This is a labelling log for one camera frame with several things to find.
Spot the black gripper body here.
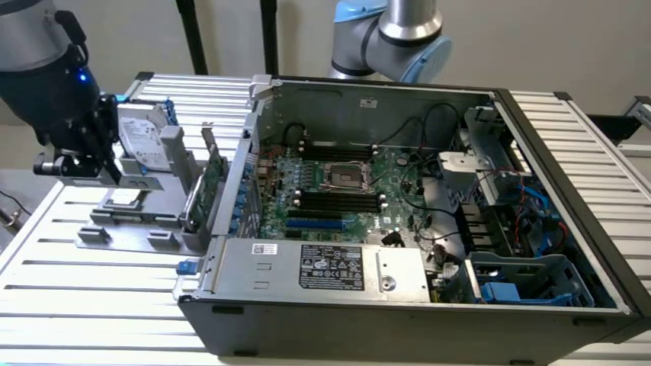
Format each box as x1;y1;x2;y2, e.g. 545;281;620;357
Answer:
0;63;106;154

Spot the black RAM slot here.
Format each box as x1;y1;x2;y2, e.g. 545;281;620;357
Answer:
291;205;388;214
293;200;388;208
294;189;388;197
294;194;388;203
299;146;380;153
301;140;380;148
299;150;380;157
299;155;380;162

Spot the silver hard disk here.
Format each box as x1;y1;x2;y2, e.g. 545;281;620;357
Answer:
115;98;178;173

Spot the grey parts rack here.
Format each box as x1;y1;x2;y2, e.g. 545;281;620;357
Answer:
74;125;231;255

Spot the green graphics card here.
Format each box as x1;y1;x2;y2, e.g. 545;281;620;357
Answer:
178;120;229;234

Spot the black stand pole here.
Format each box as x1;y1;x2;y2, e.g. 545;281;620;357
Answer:
175;0;211;75
259;0;282;75

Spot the blue case latch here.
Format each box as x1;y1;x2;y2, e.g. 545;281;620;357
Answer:
175;258;205;276

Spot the silver power supply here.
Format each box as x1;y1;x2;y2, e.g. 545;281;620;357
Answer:
210;237;436;304

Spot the CPU socket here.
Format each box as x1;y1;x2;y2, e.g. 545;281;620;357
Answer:
317;161;377;192

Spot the green motherboard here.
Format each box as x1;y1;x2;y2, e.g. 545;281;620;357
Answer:
253;145;436;246

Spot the silver disk bay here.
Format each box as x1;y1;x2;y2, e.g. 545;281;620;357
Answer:
436;105;537;207

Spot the black open PC case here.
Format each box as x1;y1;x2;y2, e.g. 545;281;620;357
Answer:
173;74;651;358

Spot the black fan shroud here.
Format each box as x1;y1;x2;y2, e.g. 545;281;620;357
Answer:
452;201;517;257

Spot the blue drive cage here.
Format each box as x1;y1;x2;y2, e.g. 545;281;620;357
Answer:
457;250;598;308

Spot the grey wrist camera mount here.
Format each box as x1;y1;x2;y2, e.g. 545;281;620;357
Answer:
33;148;105;181

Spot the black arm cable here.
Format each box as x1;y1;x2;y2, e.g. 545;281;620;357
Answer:
53;10;93;74

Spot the thin dark cable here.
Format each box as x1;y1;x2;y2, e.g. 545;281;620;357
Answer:
0;190;29;230

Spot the short black wire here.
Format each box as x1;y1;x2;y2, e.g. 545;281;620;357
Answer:
282;123;307;150

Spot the looped black wire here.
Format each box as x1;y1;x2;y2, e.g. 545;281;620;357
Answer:
378;115;428;149

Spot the black wire plug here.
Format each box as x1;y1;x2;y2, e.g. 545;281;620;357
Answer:
380;230;408;248

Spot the long black wire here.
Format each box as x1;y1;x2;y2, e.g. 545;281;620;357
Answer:
421;101;469;154

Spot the blue wire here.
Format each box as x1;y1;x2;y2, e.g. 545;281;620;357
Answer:
513;181;562;262

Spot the black bracket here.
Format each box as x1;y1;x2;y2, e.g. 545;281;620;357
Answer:
585;113;641;143

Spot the aluminium rail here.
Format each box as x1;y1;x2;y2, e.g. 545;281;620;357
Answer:
617;96;651;154

